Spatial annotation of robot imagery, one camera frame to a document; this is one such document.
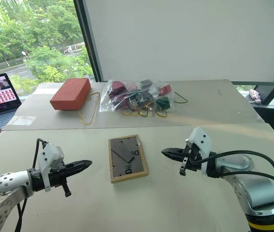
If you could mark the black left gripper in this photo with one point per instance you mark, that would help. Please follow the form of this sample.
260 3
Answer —
57 178

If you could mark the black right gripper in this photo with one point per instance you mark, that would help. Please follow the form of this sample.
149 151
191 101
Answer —
192 158

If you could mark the green wedge piece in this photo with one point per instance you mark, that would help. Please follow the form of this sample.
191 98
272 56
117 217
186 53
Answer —
163 103

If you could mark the bright red wedge piece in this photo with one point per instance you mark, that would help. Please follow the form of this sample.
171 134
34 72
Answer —
165 89

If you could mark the clear plastic bag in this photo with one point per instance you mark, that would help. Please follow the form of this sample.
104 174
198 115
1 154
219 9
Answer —
136 99

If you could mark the red brick block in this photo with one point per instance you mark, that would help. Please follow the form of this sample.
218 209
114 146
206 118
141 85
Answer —
70 94

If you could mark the clear tape patch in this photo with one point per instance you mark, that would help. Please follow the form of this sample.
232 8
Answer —
23 120

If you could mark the dark red wedge piece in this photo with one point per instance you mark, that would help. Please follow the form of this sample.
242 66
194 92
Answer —
117 87

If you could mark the white roller blind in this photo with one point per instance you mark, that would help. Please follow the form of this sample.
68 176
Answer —
187 38

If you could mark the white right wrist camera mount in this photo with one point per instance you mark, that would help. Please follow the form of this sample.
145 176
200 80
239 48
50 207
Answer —
201 141

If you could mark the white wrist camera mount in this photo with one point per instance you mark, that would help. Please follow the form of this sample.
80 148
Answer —
47 157
201 141

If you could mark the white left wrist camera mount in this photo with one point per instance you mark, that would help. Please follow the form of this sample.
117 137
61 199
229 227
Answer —
47 157

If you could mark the wooden picture frame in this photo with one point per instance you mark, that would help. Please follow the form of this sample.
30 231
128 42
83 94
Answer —
127 158

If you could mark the black window sill frame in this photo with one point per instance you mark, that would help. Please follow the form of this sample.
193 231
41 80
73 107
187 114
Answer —
267 94

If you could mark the black window frame post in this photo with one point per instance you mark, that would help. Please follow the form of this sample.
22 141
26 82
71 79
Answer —
88 43

